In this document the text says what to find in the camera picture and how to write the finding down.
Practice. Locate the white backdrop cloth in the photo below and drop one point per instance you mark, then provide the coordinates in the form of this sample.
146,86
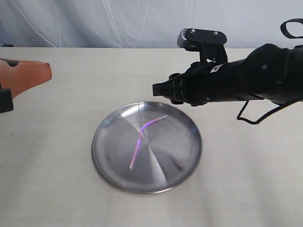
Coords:
144,23

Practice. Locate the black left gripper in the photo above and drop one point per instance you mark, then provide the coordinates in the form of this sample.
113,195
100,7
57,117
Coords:
18,76

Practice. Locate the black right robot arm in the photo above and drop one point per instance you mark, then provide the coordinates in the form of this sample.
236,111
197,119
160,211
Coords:
268,72

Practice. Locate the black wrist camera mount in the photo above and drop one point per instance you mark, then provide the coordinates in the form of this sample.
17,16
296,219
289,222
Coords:
208,43

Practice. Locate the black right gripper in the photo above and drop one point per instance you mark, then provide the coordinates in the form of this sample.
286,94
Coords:
180,87

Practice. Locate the round stainless steel plate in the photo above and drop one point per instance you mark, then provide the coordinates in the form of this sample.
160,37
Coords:
147,147

